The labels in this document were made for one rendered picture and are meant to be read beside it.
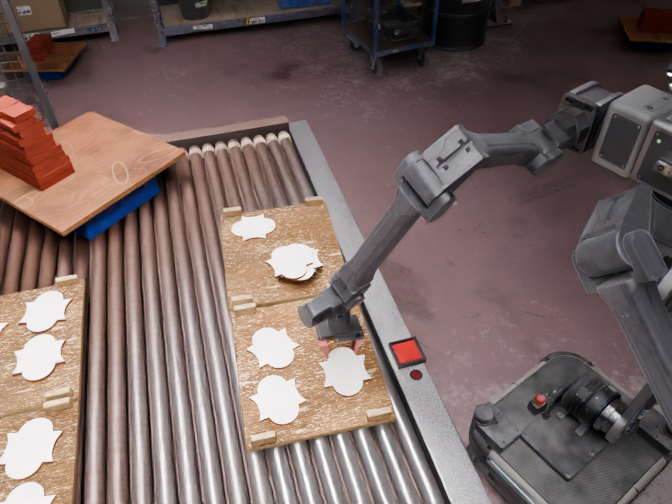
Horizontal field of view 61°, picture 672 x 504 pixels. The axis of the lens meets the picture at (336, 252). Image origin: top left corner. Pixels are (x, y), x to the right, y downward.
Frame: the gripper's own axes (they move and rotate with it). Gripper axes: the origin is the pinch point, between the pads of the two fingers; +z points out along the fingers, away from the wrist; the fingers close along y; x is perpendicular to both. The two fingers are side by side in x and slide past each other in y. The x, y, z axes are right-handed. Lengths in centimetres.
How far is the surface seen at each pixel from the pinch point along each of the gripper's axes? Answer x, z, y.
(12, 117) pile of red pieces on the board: 67, -48, -82
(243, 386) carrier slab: -3.8, 2.2, -25.0
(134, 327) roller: 21, -1, -53
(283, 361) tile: 0.8, 0.4, -14.5
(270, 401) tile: -9.8, 2.5, -18.9
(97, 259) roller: 50, -7, -66
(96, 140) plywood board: 96, -28, -68
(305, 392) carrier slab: -8.3, 3.1, -10.4
